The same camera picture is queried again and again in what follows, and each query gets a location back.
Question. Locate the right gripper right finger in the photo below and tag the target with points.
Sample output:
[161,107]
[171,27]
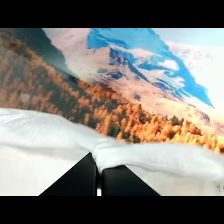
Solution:
[123,183]

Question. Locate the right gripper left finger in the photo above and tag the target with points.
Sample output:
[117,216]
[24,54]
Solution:
[78,181]

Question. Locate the white shirt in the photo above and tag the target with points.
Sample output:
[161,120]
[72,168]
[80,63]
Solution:
[43,150]

